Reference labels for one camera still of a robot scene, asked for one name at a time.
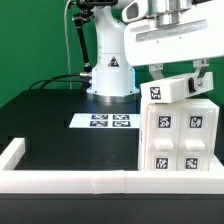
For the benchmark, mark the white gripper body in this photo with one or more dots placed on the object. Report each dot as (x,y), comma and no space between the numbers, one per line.
(167,31)

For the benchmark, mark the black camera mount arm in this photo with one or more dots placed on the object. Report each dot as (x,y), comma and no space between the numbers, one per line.
(85,15)

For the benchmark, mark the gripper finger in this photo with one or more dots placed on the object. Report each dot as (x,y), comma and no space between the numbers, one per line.
(156,71)
(201,67)

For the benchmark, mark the white cabinet body box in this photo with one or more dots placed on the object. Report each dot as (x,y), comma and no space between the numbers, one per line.
(196,106)

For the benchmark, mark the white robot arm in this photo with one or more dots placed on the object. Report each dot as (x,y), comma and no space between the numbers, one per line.
(113,78)

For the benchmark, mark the white U-shaped fence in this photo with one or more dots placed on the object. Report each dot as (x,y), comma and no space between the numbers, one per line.
(104,182)

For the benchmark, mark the small white cabinet top block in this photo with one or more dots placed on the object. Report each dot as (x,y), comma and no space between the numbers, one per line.
(176,88)

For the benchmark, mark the white base tag plate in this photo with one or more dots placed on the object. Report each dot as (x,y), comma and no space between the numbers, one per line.
(97,120)

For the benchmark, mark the white cabinet door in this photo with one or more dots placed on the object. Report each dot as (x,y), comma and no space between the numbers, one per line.
(161,149)
(193,152)

